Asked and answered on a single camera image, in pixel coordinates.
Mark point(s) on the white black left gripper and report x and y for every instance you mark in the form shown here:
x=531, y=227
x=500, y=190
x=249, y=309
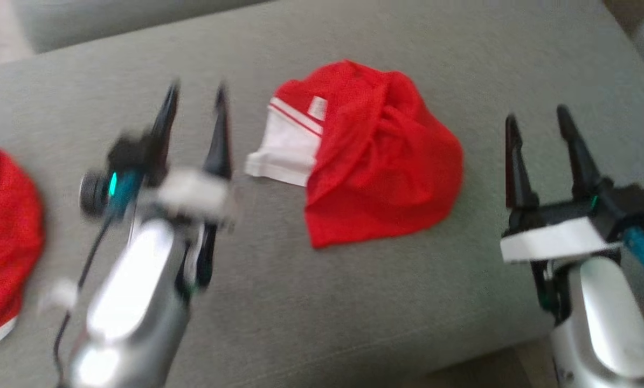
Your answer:
x=198, y=196

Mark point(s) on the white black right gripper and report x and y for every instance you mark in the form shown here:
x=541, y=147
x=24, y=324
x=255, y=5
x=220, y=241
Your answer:
x=553, y=240

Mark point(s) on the red shorts with white stripe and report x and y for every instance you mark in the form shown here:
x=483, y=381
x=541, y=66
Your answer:
x=4, y=242

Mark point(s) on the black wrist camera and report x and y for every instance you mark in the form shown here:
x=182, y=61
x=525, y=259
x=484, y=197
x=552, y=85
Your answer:
x=637, y=207
x=114, y=172

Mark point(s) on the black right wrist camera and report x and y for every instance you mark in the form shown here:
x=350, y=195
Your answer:
x=637, y=207

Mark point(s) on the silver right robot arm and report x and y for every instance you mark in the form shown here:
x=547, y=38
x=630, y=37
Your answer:
x=607, y=323

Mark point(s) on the red white jersey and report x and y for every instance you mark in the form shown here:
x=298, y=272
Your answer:
x=375, y=161

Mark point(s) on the large grey sofa chaise cushion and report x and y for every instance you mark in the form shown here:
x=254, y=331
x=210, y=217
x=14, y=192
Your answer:
x=322, y=302

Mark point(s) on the long grey sofa seat cushion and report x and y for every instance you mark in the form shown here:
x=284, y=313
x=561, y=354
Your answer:
x=111, y=19

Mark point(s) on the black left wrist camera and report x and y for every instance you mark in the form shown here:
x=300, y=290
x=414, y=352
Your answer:
x=114, y=172

